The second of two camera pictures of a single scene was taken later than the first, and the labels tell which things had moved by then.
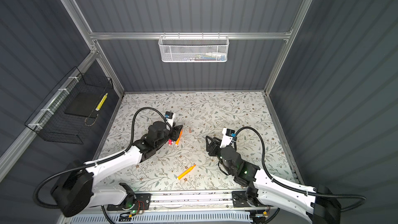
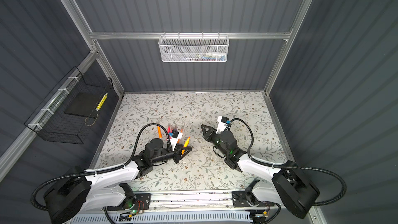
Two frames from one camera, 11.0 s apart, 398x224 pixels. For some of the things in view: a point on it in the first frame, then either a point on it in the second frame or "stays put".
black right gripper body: (216, 150) → (213, 137)
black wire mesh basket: (67, 115) stays put
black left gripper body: (173, 135) → (176, 154)
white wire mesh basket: (194, 49) stays put
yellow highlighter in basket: (101, 102) stays put
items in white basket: (208, 56) stays put
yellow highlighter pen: (186, 171) → (185, 144)
